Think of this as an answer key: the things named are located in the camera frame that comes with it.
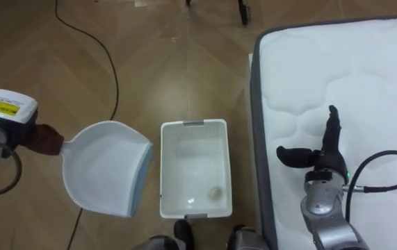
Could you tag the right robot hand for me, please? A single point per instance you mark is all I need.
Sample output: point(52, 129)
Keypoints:
point(328, 152)

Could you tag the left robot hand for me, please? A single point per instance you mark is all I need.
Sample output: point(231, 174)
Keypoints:
point(7, 107)

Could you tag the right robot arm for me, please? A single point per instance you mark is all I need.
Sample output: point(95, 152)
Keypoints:
point(326, 212)

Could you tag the white mattress bed grey edge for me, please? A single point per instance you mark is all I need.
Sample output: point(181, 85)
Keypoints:
point(340, 97)

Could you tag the crumpled paper ball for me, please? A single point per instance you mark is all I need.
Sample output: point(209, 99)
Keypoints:
point(215, 192)

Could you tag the white perforated plastic basket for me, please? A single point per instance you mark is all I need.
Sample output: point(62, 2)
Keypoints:
point(195, 166)

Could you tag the black stand leg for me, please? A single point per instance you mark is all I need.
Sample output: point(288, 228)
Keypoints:
point(242, 12)

